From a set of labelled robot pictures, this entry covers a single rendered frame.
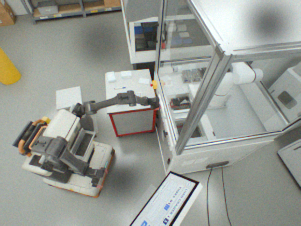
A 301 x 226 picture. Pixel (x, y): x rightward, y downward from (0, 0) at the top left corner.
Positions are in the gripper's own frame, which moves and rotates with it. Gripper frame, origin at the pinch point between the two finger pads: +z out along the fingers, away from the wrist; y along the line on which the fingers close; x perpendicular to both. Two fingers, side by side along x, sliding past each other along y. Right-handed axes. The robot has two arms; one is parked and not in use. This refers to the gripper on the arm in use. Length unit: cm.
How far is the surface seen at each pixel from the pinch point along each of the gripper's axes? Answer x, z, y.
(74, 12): 354, -29, -162
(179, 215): -94, -25, 12
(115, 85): 51, -16, -46
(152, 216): -92, -25, -8
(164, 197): -82, -18, -1
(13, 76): 151, -84, -230
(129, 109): 13.2, -6.6, -34.7
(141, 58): 83, -1, -11
